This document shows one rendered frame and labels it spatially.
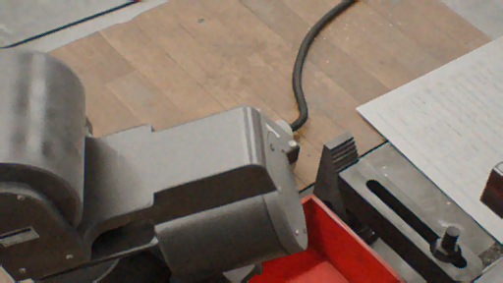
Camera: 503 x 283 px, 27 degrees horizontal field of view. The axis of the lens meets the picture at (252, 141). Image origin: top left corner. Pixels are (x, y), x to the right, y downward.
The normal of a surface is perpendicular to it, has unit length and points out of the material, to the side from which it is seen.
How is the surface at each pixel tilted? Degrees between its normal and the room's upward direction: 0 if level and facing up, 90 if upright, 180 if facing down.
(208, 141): 25
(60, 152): 46
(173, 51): 0
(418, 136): 1
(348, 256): 90
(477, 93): 1
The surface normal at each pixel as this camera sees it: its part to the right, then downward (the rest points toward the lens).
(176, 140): -0.32, -0.63
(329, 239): -0.76, 0.40
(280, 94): 0.11, -0.69
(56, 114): 0.71, -0.53
